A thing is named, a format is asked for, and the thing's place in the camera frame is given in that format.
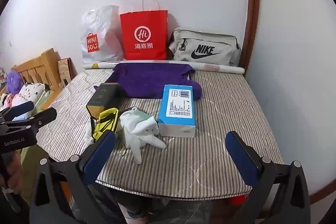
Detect pink bedding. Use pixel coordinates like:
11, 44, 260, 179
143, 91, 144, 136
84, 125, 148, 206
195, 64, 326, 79
0, 94, 24, 110

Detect wooden headboard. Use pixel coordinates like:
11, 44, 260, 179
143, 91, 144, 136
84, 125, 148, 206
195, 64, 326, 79
10, 48, 63, 98

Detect brown wooden floor trim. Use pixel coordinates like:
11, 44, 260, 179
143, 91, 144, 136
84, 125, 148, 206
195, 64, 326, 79
308, 181, 336, 206

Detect rolled patterned paper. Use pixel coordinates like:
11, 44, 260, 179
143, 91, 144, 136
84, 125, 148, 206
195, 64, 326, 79
82, 60, 245, 75

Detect purple towel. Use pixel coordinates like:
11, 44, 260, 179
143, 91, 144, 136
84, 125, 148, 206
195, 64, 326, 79
94, 62, 204, 101

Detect white dotted pillow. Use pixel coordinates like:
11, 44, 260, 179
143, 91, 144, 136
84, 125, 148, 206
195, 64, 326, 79
17, 83, 46, 106

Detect brown wooden door frame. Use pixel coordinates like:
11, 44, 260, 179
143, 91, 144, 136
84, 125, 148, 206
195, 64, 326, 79
238, 0, 261, 68

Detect white socks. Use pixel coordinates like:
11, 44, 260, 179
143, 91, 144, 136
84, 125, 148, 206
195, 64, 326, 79
119, 107, 166, 165

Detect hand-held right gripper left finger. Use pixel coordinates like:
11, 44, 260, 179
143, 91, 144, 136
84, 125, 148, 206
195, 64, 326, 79
29, 131, 124, 224

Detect patterned book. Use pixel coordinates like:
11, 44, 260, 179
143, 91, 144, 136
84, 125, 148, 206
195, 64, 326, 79
57, 57, 72, 85

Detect light green bedding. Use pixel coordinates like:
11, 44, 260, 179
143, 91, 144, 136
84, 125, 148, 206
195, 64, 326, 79
35, 90, 56, 112

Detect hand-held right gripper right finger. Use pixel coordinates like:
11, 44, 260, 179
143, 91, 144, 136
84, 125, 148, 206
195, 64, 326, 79
225, 131, 311, 224

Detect purple plush toy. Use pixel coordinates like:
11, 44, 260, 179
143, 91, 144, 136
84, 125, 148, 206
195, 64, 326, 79
7, 70, 25, 94

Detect dark green box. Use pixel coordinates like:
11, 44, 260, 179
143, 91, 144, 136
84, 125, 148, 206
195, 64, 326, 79
86, 82, 126, 119

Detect white plastic shopping bag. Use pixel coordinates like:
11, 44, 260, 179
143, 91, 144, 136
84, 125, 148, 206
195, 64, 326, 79
80, 5, 125, 63

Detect person's left hand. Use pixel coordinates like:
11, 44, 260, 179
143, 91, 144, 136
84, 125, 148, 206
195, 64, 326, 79
0, 153, 24, 189

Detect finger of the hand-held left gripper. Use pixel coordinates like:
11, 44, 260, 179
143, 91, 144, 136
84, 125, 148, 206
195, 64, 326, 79
0, 101, 35, 123
0, 108, 58, 133

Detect blue tissue pack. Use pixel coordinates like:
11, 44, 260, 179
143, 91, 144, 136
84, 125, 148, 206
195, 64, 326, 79
157, 84, 197, 138

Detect wooden bedside table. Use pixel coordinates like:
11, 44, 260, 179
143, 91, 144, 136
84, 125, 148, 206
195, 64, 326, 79
46, 82, 71, 107

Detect grey waist bag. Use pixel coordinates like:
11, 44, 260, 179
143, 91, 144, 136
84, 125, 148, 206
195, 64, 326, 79
168, 27, 242, 67

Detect red paper bag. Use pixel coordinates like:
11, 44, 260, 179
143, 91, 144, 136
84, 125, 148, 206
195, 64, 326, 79
120, 0, 169, 61

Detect yellow black mesh pouch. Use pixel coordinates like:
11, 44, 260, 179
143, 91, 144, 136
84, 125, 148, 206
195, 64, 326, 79
90, 108, 120, 141

